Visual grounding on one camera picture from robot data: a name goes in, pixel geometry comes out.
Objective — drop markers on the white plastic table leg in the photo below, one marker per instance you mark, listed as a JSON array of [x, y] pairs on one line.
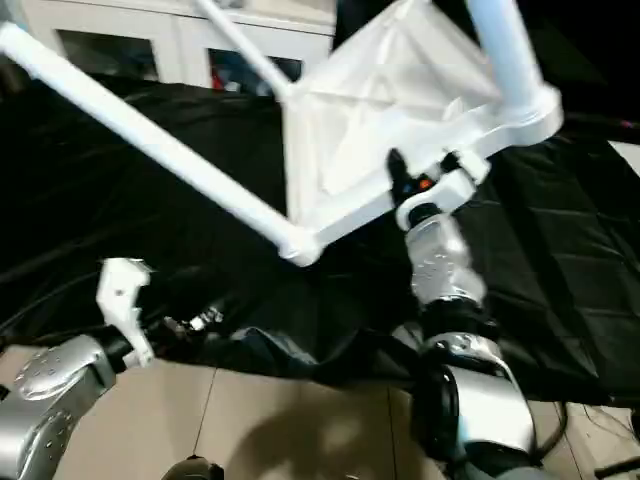
[[150, 135], [505, 50], [245, 45]]

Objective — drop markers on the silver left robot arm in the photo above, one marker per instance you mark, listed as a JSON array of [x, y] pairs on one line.
[[45, 390]]

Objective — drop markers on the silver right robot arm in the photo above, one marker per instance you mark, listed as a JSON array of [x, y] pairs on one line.
[[440, 250]]

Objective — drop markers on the black plastic mat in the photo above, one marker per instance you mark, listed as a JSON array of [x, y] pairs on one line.
[[150, 225]]

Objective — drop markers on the grey rounded robot part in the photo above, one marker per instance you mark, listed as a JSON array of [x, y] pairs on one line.
[[195, 470]]

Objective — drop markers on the dark metal bar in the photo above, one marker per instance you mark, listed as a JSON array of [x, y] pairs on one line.
[[605, 121]]

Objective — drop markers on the red container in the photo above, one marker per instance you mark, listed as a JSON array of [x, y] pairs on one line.
[[217, 80]]

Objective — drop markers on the white flat board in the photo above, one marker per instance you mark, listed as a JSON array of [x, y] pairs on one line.
[[627, 157]]

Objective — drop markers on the black backdrop cloth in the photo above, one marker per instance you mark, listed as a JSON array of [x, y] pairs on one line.
[[590, 50]]

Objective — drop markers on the white sideboard cabinet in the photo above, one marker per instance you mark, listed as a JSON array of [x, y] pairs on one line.
[[185, 50]]

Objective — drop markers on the black tripod leg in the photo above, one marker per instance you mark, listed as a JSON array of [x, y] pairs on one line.
[[617, 466]]

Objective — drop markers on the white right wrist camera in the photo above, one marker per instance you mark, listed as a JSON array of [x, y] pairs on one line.
[[450, 190]]

